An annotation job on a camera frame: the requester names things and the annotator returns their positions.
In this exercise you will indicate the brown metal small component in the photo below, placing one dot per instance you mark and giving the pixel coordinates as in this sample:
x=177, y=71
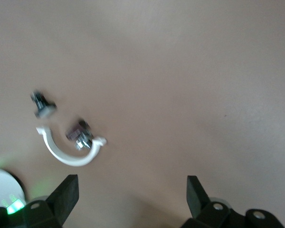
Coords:
x=82, y=140

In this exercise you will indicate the black small component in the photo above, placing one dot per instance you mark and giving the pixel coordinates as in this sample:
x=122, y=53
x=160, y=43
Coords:
x=42, y=107

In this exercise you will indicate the brown table cover sheet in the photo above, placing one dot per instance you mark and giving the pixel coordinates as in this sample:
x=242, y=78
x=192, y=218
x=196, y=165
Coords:
x=180, y=71

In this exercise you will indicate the white curved clamp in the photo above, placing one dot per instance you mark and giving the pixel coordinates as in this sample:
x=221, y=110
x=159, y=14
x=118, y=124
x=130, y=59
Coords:
x=69, y=161

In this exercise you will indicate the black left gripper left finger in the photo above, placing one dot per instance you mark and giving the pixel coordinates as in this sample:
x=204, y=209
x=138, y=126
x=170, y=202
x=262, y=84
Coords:
x=61, y=202

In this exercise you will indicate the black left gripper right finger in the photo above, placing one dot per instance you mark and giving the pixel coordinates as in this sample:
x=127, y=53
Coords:
x=199, y=202

